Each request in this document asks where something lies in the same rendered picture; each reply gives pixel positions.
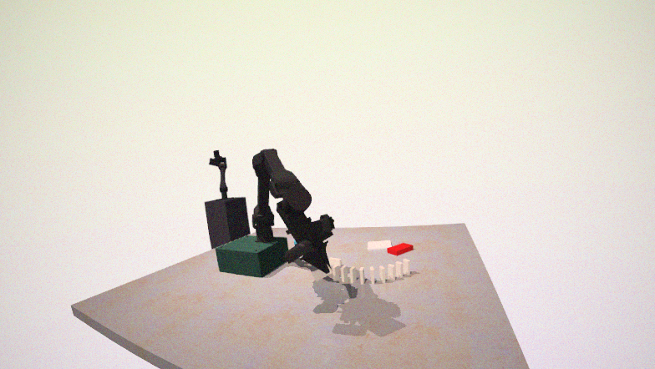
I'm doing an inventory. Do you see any red rectangular block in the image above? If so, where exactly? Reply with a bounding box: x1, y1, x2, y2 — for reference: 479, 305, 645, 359
387, 243, 414, 256

